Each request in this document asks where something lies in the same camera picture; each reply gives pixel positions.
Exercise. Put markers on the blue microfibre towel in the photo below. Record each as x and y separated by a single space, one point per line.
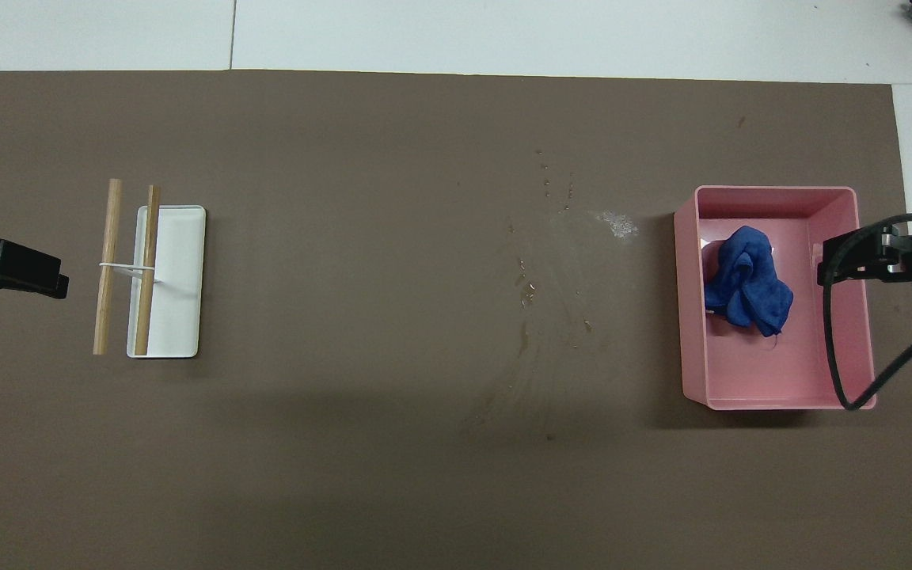
749 285

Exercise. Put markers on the pink plastic bin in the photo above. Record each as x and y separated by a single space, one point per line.
757 372

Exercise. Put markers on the white towel rack base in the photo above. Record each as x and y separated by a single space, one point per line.
179 301

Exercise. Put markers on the brown table mat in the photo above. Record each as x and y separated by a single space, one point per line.
393 491

